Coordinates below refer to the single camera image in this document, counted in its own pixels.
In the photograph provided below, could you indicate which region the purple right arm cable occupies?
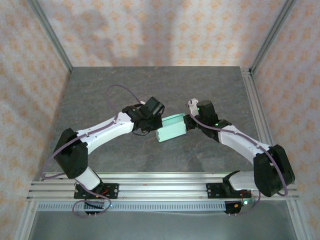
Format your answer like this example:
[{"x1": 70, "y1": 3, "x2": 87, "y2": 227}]
[{"x1": 186, "y1": 109, "x2": 289, "y2": 219}]

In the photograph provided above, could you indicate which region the aluminium frame leg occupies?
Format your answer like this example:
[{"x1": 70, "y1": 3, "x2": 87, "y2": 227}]
[
  {"x1": 14, "y1": 201, "x2": 38, "y2": 240},
  {"x1": 286, "y1": 201, "x2": 312, "y2": 240}
]

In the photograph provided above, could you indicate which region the grey slotted cable duct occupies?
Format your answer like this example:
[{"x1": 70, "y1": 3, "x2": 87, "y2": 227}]
[{"x1": 37, "y1": 201, "x2": 227, "y2": 212}]

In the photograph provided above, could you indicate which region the black base connector board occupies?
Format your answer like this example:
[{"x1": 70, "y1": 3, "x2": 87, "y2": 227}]
[{"x1": 223, "y1": 198, "x2": 257, "y2": 216}]

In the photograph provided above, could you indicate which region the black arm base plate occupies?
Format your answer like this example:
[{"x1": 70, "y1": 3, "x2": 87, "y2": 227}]
[
  {"x1": 206, "y1": 182, "x2": 252, "y2": 200},
  {"x1": 73, "y1": 183, "x2": 120, "y2": 200}
]

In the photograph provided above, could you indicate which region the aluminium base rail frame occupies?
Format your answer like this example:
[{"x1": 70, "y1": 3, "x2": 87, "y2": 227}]
[{"x1": 26, "y1": 171, "x2": 300, "y2": 202}]

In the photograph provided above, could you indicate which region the aluminium corner post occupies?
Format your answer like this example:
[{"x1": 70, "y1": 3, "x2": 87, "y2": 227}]
[
  {"x1": 27, "y1": 0, "x2": 74, "y2": 73},
  {"x1": 249, "y1": 0, "x2": 297, "y2": 73}
]

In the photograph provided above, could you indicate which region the mint green paper box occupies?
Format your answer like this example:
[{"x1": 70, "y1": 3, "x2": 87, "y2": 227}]
[{"x1": 154, "y1": 113, "x2": 188, "y2": 143}]

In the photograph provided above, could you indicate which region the aluminium side rail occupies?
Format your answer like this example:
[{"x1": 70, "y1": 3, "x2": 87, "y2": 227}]
[{"x1": 241, "y1": 67, "x2": 285, "y2": 181}]

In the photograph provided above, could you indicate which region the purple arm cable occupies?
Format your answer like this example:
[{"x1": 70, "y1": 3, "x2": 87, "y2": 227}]
[
  {"x1": 186, "y1": 109, "x2": 289, "y2": 219},
  {"x1": 41, "y1": 85, "x2": 142, "y2": 219}
]

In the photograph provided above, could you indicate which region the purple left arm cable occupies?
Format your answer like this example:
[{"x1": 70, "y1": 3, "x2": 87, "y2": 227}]
[{"x1": 41, "y1": 85, "x2": 142, "y2": 219}]

